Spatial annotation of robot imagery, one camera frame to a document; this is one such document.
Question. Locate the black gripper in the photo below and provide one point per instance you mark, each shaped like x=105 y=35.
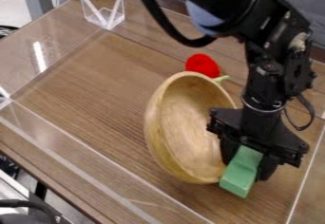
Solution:
x=261 y=131

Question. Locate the green rectangular block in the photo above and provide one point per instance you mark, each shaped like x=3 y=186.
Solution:
x=240 y=174

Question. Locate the brown wooden bowl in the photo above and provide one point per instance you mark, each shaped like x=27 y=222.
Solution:
x=177 y=114

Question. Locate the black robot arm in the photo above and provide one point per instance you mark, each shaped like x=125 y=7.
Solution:
x=276 y=33

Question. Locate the red plush strawberry toy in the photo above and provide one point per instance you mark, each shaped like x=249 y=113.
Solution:
x=201 y=63

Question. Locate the clear acrylic corner bracket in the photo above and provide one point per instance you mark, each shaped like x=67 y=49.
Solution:
x=105 y=18

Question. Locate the clear acrylic enclosure wall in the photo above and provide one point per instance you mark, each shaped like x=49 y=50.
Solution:
x=79 y=82

